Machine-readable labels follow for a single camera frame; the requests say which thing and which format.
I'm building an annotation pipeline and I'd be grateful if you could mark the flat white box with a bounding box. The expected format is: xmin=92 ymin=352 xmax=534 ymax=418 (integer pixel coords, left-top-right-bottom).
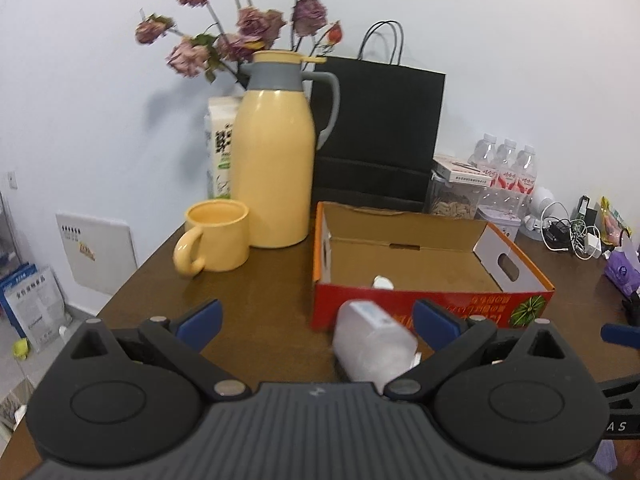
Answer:
xmin=432 ymin=156 xmax=493 ymax=186

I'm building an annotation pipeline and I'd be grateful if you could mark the blue and white bag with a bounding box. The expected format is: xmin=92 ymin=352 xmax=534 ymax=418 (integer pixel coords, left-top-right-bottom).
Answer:
xmin=0 ymin=262 xmax=71 ymax=351

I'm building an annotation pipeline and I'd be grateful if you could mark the purple tissue pack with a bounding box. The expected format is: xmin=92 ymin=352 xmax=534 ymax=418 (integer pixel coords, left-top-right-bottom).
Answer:
xmin=602 ymin=235 xmax=640 ymax=296

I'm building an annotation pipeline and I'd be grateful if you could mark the colourful snack packet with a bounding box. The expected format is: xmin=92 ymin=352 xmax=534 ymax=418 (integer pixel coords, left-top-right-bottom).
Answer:
xmin=599 ymin=196 xmax=633 ymax=246

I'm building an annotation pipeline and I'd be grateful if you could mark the yellow mug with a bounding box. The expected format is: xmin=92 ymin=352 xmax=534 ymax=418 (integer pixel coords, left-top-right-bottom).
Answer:
xmin=173 ymin=199 xmax=251 ymax=279

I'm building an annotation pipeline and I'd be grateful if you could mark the black paper bag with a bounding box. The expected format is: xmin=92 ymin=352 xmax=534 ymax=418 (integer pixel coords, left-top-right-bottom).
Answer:
xmin=310 ymin=21 xmax=447 ymax=213

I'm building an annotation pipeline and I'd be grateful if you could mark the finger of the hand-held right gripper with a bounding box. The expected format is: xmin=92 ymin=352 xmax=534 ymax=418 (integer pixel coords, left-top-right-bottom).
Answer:
xmin=601 ymin=324 xmax=640 ymax=348

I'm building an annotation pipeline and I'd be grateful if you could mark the black standing gadget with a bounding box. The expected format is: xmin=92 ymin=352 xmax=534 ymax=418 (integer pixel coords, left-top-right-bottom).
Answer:
xmin=575 ymin=194 xmax=600 ymax=226

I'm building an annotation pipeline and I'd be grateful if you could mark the dried rose bouquet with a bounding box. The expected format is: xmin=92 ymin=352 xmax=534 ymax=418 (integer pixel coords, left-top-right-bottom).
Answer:
xmin=135 ymin=0 xmax=346 ymax=86

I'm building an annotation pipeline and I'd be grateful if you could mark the white wall panel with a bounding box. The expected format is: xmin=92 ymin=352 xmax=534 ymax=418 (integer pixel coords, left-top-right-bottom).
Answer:
xmin=55 ymin=211 xmax=138 ymax=297

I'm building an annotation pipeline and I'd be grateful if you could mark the clear plastic container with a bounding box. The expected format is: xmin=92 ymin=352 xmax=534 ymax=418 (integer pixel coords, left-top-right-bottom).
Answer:
xmin=331 ymin=300 xmax=423 ymax=383

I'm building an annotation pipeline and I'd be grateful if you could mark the white round desk fan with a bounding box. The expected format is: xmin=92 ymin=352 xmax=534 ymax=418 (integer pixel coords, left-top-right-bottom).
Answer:
xmin=520 ymin=186 xmax=566 ymax=241

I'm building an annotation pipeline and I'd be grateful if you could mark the tangle of charging cables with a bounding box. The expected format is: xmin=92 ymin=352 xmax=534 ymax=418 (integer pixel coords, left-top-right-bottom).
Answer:
xmin=540 ymin=202 xmax=603 ymax=261

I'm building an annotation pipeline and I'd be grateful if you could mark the black folded object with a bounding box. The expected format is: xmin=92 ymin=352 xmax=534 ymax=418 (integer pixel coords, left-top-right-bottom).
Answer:
xmin=621 ymin=287 xmax=640 ymax=328

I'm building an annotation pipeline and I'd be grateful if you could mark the grey tin box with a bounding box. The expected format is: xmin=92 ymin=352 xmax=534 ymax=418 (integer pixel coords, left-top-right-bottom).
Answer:
xmin=475 ymin=205 xmax=523 ymax=241

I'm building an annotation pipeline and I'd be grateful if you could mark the clear jar of seeds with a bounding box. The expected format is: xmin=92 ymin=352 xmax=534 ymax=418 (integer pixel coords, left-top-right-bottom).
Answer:
xmin=427 ymin=170 xmax=488 ymax=220

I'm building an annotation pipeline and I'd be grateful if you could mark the yellow thermos jug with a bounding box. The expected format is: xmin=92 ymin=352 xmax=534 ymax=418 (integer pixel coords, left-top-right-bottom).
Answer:
xmin=230 ymin=50 xmax=342 ymax=249

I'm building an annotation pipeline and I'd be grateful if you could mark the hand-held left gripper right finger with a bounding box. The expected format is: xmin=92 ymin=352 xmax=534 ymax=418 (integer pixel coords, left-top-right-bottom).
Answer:
xmin=382 ymin=299 xmax=576 ymax=403

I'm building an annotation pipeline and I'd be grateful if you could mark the white milk carton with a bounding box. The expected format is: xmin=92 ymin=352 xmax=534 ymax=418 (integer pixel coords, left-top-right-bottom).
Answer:
xmin=204 ymin=96 xmax=243 ymax=201

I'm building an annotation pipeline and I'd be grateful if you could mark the red cardboard box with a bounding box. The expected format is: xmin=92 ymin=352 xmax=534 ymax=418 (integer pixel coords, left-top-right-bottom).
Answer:
xmin=312 ymin=201 xmax=556 ymax=332

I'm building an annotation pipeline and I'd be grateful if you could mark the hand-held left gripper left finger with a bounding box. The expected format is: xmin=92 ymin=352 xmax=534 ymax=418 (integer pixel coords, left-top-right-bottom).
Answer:
xmin=62 ymin=299 xmax=251 ymax=403

